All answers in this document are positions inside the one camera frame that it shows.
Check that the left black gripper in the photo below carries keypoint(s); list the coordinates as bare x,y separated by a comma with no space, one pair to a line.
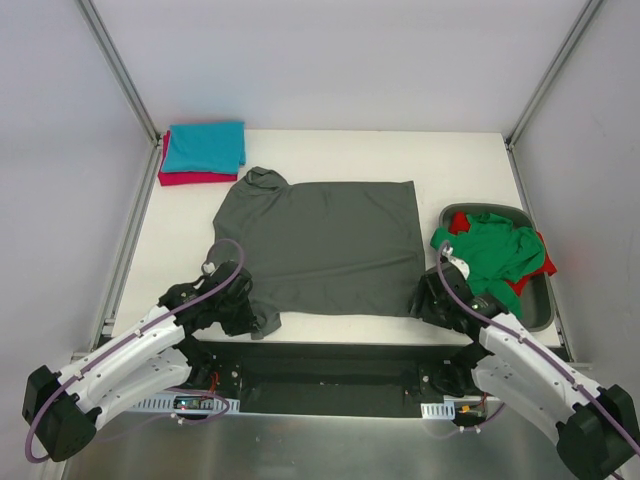
242,317

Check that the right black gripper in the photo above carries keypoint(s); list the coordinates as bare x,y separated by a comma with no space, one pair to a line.
425,301

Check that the grey t-shirt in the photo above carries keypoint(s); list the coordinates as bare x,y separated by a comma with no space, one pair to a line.
325,248

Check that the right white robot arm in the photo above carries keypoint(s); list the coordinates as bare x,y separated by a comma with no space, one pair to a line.
594,429

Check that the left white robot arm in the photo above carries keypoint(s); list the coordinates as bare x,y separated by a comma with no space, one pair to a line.
66,408

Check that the green t-shirt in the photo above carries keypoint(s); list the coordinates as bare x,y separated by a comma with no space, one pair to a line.
490,250

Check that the red t-shirt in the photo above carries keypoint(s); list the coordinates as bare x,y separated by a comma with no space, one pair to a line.
530,277

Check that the grey plastic basket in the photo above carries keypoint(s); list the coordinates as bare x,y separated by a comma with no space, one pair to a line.
536,299

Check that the folded magenta t-shirt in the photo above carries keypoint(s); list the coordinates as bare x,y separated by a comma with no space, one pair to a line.
169,176

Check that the folded teal t-shirt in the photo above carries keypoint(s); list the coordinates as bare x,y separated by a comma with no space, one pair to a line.
217,147

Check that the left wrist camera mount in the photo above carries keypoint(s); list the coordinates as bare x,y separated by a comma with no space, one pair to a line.
208,268

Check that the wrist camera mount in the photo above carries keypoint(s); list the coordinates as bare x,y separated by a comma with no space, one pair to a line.
461,265
208,268

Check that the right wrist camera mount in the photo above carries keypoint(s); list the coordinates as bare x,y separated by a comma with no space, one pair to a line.
461,265

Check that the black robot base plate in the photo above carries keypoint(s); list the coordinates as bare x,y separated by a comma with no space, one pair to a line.
350,380

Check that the left white cable duct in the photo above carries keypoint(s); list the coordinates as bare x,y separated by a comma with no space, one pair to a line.
172,402

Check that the white cable duct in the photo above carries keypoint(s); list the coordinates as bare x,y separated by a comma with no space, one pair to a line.
438,411
172,402

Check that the right white cable duct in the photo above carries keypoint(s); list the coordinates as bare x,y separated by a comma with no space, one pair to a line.
438,411

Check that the left aluminium frame post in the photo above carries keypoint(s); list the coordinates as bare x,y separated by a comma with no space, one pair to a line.
109,50

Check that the aluminium frame post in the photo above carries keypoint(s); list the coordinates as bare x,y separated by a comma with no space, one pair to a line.
566,49
109,50

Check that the right aluminium frame post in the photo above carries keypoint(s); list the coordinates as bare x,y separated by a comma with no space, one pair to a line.
566,49

